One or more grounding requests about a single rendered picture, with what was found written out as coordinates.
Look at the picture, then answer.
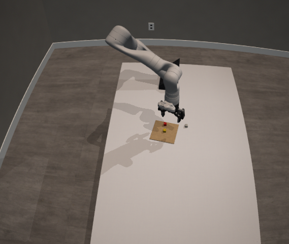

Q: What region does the brown square mat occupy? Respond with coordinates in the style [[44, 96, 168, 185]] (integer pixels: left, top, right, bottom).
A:
[[150, 120, 179, 144]]

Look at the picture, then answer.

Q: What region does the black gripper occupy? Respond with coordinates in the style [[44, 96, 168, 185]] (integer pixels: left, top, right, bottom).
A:
[[158, 103, 185, 123]]

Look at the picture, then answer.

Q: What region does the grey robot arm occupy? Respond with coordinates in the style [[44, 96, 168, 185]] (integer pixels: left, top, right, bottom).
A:
[[105, 25, 182, 112]]

